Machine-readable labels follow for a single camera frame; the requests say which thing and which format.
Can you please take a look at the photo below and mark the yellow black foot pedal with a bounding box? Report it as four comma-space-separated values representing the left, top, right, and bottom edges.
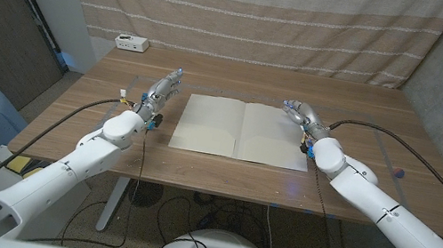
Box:
4, 152, 46, 183

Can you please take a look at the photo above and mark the cream paper file folder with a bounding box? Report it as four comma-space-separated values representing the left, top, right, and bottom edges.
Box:
167, 89, 318, 173

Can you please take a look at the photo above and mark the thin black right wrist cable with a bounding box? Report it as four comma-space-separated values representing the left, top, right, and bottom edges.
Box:
304, 164, 340, 220

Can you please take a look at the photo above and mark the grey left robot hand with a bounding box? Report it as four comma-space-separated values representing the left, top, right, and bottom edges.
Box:
131, 60, 186, 129

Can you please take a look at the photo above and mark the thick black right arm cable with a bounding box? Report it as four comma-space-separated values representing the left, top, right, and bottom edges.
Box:
314, 116, 443, 232

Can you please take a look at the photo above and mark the beige striped cloth backdrop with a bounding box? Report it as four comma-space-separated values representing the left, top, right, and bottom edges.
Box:
46, 0, 443, 98

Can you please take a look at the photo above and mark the thin black left wrist cable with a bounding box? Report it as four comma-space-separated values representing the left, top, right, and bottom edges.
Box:
25, 111, 150, 248

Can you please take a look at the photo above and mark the white power strip box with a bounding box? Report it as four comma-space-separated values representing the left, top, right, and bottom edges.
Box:
113, 33, 151, 55

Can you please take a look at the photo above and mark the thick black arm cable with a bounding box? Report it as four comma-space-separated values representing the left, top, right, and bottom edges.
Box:
0, 79, 139, 219
314, 116, 443, 232

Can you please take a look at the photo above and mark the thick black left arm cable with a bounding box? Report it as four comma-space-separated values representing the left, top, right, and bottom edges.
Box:
0, 79, 139, 219

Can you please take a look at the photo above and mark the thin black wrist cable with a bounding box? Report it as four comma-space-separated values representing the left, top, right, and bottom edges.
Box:
304, 164, 340, 220
25, 111, 150, 248

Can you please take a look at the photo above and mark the black round floor fan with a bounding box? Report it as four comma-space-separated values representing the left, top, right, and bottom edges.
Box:
125, 178, 166, 212

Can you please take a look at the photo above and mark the white table leg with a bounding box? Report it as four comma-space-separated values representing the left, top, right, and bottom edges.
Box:
95, 173, 131, 235

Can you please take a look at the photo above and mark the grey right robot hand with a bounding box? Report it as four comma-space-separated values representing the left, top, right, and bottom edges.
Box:
277, 98, 336, 145

